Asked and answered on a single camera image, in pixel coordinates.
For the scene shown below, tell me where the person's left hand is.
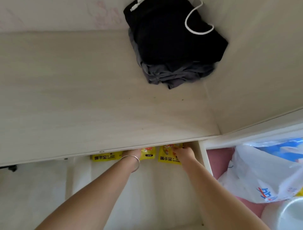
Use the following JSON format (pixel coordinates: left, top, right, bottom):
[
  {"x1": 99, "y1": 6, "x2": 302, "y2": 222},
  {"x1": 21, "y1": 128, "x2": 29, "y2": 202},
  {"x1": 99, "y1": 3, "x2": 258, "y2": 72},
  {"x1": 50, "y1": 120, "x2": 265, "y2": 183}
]
[{"x1": 121, "y1": 148, "x2": 142, "y2": 160}]

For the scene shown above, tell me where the person's right hand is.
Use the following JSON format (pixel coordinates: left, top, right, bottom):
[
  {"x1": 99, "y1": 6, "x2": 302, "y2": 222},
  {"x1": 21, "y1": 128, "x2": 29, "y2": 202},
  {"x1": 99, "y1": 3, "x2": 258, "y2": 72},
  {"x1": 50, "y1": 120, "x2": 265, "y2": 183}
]
[{"x1": 171, "y1": 146, "x2": 196, "y2": 166}]

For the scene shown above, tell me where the white drawer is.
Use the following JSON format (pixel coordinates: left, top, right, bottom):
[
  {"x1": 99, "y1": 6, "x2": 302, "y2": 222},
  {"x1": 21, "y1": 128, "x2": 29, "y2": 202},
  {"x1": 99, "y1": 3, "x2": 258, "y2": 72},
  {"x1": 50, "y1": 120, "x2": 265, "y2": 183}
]
[{"x1": 65, "y1": 140, "x2": 215, "y2": 230}]

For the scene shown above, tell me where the person's left forearm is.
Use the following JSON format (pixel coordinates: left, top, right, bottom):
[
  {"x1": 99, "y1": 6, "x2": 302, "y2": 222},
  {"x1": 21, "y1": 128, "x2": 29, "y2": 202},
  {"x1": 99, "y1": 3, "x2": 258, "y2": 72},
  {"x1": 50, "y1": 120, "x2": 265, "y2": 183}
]
[{"x1": 35, "y1": 157, "x2": 139, "y2": 230}]

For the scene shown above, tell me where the person's right forearm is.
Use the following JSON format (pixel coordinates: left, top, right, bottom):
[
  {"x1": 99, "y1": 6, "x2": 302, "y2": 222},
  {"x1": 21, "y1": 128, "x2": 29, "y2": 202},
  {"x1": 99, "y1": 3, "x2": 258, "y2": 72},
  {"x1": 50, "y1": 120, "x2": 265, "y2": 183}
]
[{"x1": 182, "y1": 158, "x2": 270, "y2": 230}]

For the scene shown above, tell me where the white blue-printed plastic bag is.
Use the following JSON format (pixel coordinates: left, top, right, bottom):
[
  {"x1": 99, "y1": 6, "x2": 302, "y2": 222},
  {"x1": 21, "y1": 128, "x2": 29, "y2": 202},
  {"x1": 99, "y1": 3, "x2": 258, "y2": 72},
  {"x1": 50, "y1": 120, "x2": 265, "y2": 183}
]
[{"x1": 217, "y1": 137, "x2": 303, "y2": 204}]

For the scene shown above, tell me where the pink bedding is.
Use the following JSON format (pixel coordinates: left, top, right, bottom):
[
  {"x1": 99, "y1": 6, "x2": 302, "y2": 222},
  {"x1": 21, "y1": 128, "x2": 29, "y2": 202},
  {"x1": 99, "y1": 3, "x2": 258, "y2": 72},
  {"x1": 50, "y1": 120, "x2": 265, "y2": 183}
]
[{"x1": 206, "y1": 147, "x2": 268, "y2": 218}]

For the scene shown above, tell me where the black folded garment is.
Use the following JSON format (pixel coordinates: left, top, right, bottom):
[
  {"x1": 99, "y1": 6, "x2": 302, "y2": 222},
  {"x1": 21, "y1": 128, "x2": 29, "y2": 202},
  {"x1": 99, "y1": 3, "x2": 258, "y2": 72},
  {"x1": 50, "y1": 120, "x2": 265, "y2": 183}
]
[{"x1": 123, "y1": 0, "x2": 229, "y2": 66}]

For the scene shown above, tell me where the white round container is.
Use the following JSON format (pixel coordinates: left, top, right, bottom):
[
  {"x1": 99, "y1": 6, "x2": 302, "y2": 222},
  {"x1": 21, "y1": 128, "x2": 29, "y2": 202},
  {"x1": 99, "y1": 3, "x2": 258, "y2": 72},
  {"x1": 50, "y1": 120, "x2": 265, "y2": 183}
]
[{"x1": 260, "y1": 197, "x2": 303, "y2": 230}]

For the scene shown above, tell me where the metal bangle bracelet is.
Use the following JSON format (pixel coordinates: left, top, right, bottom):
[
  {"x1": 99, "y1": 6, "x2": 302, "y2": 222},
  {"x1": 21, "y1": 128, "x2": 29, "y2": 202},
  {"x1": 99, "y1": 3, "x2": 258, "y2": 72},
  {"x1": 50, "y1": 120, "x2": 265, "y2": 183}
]
[{"x1": 119, "y1": 155, "x2": 141, "y2": 173}]

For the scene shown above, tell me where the white wardrobe frame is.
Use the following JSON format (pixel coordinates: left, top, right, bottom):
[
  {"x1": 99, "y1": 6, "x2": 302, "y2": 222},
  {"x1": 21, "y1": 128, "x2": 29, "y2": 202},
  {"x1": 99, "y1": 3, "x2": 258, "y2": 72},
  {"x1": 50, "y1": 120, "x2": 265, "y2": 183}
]
[{"x1": 203, "y1": 108, "x2": 303, "y2": 150}]

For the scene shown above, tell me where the white charging cable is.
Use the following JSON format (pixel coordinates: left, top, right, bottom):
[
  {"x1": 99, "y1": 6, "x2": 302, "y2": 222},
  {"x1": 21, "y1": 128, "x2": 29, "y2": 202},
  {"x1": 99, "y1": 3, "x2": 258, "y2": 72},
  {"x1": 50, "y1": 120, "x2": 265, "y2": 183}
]
[{"x1": 129, "y1": 0, "x2": 215, "y2": 35}]

